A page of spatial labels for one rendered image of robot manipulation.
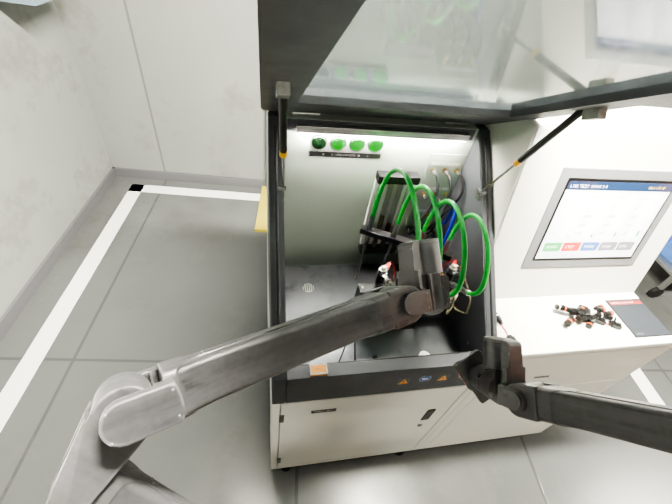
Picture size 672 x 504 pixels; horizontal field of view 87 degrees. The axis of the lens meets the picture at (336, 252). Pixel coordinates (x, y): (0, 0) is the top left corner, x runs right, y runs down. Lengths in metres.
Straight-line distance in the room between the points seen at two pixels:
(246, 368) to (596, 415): 0.51
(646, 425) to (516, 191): 0.71
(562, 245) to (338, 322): 1.03
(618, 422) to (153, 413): 0.60
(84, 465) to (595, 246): 1.44
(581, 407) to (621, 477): 1.92
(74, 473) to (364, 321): 0.34
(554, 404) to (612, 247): 0.92
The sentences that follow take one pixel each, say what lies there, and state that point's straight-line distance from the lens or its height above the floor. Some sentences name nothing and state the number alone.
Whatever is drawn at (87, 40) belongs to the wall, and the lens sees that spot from 3.16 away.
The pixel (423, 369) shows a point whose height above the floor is 0.94.
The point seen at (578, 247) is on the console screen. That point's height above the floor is 1.19.
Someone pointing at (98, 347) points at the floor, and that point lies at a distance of 2.40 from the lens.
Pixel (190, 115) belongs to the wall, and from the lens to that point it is 3.10.
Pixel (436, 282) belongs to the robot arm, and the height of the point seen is 1.48.
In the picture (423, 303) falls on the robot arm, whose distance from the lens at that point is 0.56.
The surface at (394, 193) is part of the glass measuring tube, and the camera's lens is 1.27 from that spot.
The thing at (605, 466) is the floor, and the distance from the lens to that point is 2.59.
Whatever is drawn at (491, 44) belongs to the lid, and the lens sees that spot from 0.53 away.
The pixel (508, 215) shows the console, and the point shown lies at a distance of 1.20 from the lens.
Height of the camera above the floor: 1.89
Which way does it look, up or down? 44 degrees down
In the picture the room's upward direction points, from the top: 11 degrees clockwise
